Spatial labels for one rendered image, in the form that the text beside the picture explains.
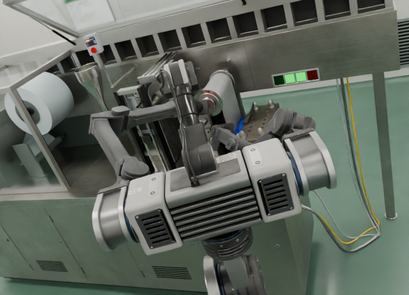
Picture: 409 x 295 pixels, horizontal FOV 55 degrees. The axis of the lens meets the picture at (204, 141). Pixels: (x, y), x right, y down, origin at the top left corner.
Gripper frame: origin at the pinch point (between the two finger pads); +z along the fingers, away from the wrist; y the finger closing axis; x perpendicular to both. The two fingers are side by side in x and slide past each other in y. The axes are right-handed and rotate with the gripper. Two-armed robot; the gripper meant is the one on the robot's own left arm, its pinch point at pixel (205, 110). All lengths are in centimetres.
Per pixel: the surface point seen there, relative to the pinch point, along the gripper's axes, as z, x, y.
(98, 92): 1, 19, -68
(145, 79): -11.5, 17.3, -27.9
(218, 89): 4.1, 10.8, 5.9
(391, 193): 102, -47, 83
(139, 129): -4.7, -6.9, -36.3
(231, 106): 18.4, 4.5, 7.6
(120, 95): -15.5, 9.9, -40.1
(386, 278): 77, -95, 76
